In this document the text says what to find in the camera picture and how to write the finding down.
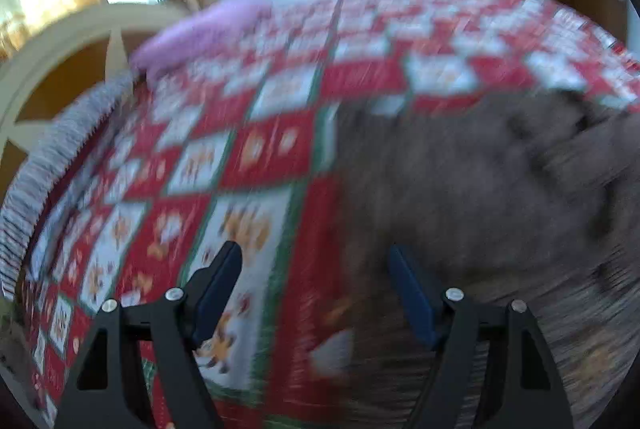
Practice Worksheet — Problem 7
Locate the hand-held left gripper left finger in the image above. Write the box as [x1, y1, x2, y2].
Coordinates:
[57, 240, 243, 429]

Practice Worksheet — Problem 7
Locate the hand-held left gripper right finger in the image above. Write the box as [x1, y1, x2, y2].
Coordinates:
[387, 244, 576, 429]

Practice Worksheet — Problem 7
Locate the brown knit sweater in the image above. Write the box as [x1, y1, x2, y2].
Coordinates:
[330, 90, 640, 429]

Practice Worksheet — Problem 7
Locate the red checkered printed blanket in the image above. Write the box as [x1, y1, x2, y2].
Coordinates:
[20, 0, 640, 429]

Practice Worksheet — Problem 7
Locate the grey striped pillow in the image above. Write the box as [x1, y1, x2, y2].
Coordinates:
[0, 71, 141, 300]

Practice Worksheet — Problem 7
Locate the pink folded blanket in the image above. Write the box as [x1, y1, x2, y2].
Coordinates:
[131, 0, 273, 80]

